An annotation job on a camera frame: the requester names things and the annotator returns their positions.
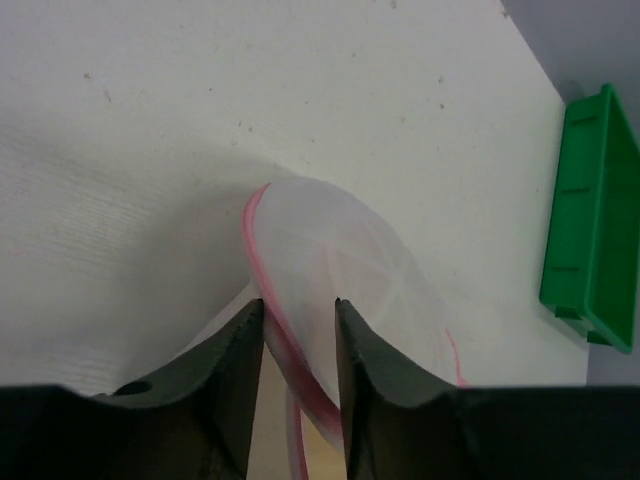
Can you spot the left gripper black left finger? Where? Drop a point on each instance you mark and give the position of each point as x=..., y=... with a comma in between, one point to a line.
x=190, y=419

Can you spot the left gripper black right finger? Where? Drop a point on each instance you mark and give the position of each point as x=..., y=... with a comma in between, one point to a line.
x=400, y=421

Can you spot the beige bra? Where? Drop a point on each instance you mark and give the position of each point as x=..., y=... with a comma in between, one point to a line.
x=268, y=458

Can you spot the white mesh laundry bag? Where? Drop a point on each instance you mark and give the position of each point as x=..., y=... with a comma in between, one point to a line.
x=307, y=244

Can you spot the green plastic tray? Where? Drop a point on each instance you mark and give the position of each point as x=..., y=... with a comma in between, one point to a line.
x=591, y=264

